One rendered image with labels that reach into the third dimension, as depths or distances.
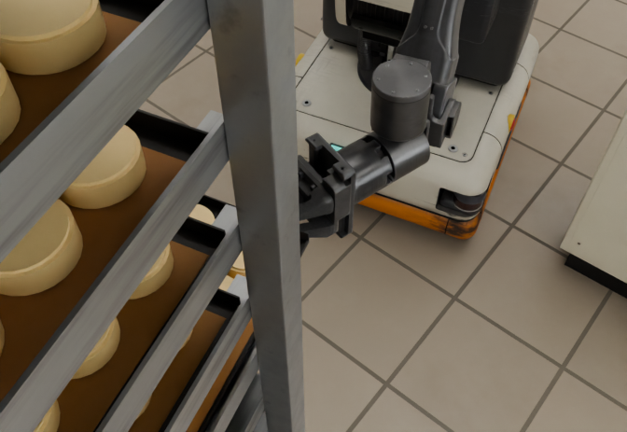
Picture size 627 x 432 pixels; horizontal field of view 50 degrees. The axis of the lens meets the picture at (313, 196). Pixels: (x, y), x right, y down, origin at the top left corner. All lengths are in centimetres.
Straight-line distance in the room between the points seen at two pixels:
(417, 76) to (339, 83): 120
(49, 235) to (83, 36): 10
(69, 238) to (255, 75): 12
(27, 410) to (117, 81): 14
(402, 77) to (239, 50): 35
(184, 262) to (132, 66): 20
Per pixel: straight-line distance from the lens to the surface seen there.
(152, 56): 29
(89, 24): 30
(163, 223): 34
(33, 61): 30
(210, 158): 36
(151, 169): 38
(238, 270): 61
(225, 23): 32
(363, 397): 163
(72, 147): 26
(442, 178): 167
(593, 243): 177
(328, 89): 184
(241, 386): 58
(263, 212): 41
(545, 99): 235
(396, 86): 64
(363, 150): 68
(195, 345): 52
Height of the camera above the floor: 150
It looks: 51 degrees down
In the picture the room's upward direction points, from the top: straight up
